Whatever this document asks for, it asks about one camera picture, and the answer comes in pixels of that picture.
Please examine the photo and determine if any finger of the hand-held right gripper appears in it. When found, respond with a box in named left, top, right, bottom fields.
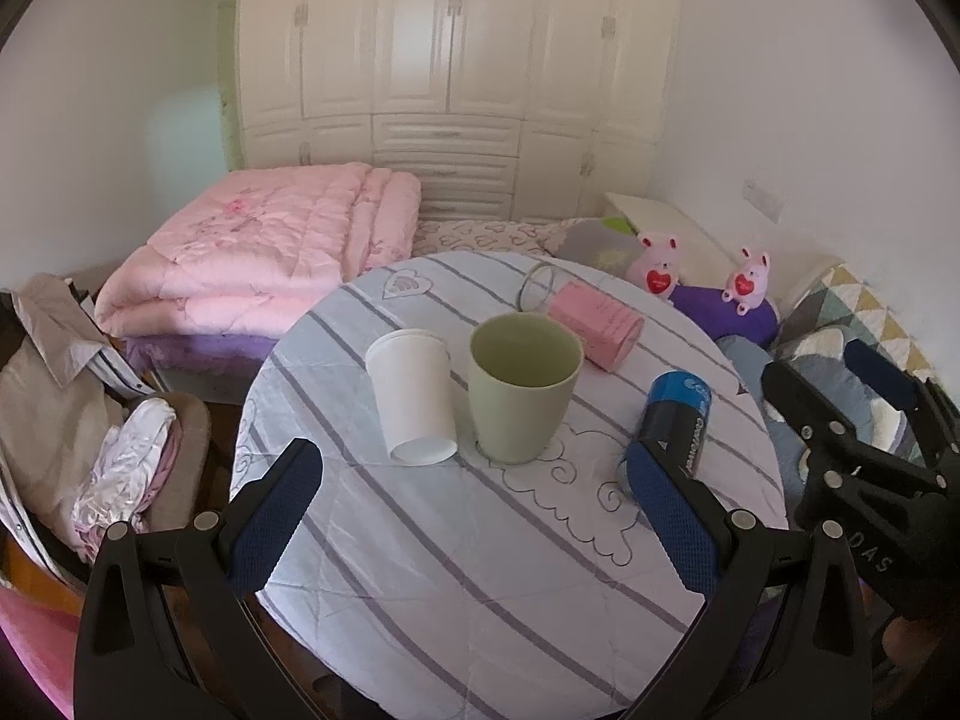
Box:
left=843, top=340, right=960, bottom=458
left=761, top=360, right=875, bottom=466

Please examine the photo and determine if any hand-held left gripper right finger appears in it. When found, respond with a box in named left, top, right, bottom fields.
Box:
left=625, top=441, right=875, bottom=720

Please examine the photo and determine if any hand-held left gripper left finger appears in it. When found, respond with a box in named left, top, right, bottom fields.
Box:
left=73, top=437, right=325, bottom=720

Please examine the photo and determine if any white paper cup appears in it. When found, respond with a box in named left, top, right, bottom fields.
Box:
left=365, top=328, right=458, bottom=465

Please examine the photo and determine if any person's right forearm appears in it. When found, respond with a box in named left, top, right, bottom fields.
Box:
left=862, top=586, right=957, bottom=720

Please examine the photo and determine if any green plastic cup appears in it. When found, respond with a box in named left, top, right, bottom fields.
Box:
left=469, top=313, right=584, bottom=464

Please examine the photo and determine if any blue cloud print blanket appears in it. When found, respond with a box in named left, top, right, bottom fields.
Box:
left=716, top=326, right=931, bottom=497

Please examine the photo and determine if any triangle patterned pillow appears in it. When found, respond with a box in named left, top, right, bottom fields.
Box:
left=776, top=264, right=935, bottom=391

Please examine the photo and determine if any brown chair cushion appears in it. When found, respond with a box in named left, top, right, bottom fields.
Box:
left=142, top=390, right=216, bottom=535

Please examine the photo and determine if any purple pillow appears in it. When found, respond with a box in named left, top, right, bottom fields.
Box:
left=667, top=281, right=782, bottom=351

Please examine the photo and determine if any blue and black can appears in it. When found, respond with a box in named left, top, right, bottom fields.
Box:
left=616, top=371, right=713, bottom=500

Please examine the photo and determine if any pink plush toy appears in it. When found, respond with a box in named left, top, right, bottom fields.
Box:
left=628, top=231, right=685, bottom=302
left=721, top=247, right=773, bottom=314

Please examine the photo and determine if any shiny silver cloth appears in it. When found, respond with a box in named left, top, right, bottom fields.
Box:
left=71, top=397, right=181, bottom=563

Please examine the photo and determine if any purple blanket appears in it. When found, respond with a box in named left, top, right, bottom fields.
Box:
left=124, top=328, right=290, bottom=377

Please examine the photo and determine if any striped white tablecloth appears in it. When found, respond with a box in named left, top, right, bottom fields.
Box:
left=231, top=251, right=790, bottom=720

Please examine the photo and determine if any pink can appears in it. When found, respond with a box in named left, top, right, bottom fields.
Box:
left=547, top=280, right=646, bottom=374

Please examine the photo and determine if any pile of clothes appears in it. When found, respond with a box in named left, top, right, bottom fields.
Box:
left=0, top=274, right=164, bottom=563

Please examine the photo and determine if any grey and green pillow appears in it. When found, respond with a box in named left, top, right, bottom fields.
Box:
left=551, top=217, right=647, bottom=280

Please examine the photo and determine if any folded pink quilt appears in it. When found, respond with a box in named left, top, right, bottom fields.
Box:
left=96, top=163, right=422, bottom=338

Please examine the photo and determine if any clear glass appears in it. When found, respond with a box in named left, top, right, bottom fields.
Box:
left=516, top=261, right=557, bottom=314

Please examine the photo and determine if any pink cloth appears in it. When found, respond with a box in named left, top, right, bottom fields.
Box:
left=0, top=585, right=85, bottom=720

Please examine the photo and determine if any heart print bed sheet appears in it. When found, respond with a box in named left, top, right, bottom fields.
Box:
left=411, top=217, right=572, bottom=257

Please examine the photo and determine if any white wardrobe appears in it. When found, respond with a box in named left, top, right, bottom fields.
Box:
left=217, top=0, right=683, bottom=222

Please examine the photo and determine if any white wall socket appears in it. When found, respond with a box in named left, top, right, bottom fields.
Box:
left=742, top=181, right=783, bottom=223

